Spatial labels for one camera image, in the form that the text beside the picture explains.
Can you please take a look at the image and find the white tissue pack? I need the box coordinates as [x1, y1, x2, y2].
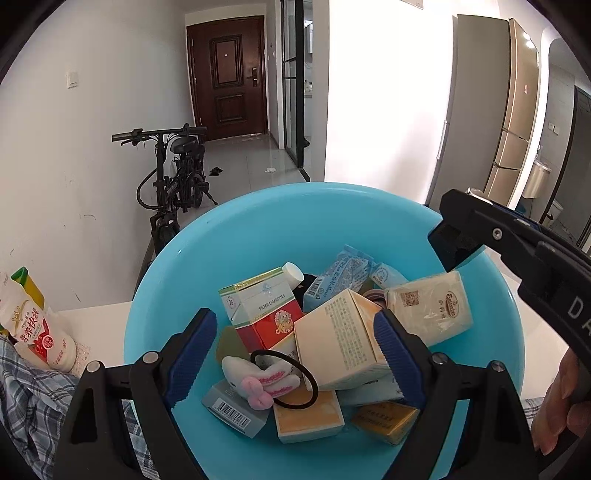
[386, 271, 473, 347]

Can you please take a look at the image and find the beige orange-top carton box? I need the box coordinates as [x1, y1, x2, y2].
[294, 289, 391, 391]

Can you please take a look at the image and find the pink bunny hair tie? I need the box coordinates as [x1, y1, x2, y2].
[220, 349, 321, 411]

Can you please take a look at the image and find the person's right hand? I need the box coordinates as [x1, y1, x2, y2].
[531, 349, 590, 455]

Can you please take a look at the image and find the blue plaid shirt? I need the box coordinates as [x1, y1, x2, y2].
[0, 333, 160, 480]

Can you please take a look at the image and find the gold yellow box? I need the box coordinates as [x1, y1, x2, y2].
[351, 402, 420, 445]

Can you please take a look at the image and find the white yogurt drink bottle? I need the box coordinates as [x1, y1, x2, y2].
[1, 272, 77, 372]

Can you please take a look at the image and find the grey barcode box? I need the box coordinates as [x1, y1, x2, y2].
[201, 380, 269, 439]

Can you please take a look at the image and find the orange flat box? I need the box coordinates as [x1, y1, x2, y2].
[273, 391, 345, 444]

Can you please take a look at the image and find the beige refrigerator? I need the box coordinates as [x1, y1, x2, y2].
[427, 14, 540, 211]

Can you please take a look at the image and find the light blue Maison box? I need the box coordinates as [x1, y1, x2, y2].
[301, 244, 410, 315]

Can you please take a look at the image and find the red white cigarette box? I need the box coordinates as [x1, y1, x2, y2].
[218, 262, 304, 359]

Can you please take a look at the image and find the light blue plastic basin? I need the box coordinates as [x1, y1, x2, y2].
[124, 183, 535, 479]

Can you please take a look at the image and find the black bicycle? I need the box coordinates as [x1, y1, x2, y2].
[111, 122, 219, 255]

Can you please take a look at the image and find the dark brown door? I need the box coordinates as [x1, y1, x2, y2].
[186, 15, 267, 140]

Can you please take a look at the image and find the white wall switch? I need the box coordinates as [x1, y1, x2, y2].
[66, 71, 79, 89]

